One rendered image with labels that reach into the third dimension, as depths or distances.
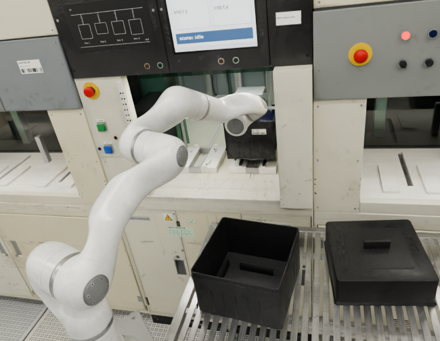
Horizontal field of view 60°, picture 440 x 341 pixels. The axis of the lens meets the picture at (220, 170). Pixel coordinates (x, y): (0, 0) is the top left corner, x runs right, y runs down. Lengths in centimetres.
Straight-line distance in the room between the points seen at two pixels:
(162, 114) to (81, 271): 46
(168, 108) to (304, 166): 55
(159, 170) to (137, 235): 89
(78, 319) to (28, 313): 167
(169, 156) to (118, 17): 59
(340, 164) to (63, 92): 108
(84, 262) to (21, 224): 132
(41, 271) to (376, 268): 93
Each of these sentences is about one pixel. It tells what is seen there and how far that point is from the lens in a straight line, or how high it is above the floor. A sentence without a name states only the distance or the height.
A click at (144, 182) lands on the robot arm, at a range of 101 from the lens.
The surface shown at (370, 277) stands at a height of 86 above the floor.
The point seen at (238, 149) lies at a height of 99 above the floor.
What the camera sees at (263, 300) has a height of 88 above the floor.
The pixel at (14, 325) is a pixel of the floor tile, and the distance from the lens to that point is 271.
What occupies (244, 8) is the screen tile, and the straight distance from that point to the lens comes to 126.
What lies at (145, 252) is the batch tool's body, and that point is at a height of 53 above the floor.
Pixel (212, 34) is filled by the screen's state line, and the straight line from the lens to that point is 130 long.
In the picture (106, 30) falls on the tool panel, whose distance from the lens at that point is 144.
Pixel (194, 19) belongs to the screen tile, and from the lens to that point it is 131.
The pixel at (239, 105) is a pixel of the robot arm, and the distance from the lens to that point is 129.
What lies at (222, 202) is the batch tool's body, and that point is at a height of 85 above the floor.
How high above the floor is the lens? 175
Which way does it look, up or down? 30 degrees down
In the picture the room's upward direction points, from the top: 8 degrees counter-clockwise
